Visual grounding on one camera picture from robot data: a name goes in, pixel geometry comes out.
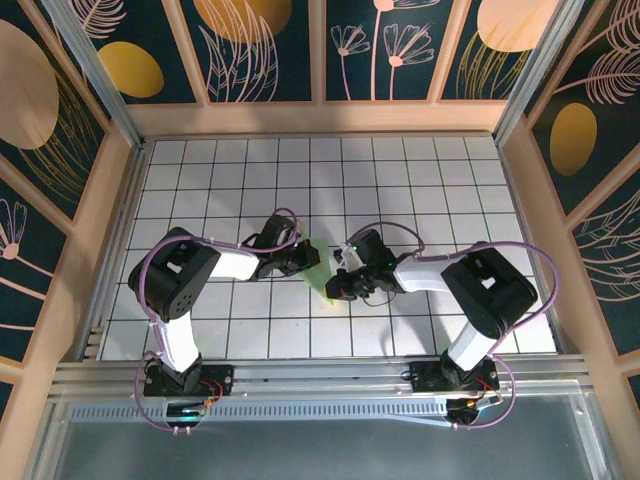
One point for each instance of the aluminium corner post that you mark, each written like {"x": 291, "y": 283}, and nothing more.
{"x": 96, "y": 75}
{"x": 535, "y": 75}

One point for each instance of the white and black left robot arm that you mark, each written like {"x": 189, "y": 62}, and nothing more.
{"x": 235, "y": 265}

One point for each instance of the white gridded table mat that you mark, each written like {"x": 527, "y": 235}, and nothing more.
{"x": 280, "y": 165}

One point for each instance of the green cloth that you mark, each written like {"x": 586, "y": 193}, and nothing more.
{"x": 320, "y": 277}

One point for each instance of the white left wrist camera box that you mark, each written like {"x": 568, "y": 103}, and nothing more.
{"x": 291, "y": 236}

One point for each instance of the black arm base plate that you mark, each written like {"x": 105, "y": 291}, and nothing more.
{"x": 222, "y": 375}
{"x": 422, "y": 375}

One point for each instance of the long aluminium mounting rail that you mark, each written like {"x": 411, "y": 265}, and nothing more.
{"x": 320, "y": 372}

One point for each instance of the small black controller board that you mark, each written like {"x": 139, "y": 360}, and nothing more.
{"x": 185, "y": 412}
{"x": 467, "y": 412}

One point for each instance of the grey metal panel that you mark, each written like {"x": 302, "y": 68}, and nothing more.
{"x": 320, "y": 450}

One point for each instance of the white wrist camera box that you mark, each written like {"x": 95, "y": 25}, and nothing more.
{"x": 348, "y": 256}
{"x": 291, "y": 236}

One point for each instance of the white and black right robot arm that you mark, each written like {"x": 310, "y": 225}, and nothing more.
{"x": 420, "y": 275}

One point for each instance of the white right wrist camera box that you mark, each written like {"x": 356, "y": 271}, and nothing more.
{"x": 348, "y": 256}

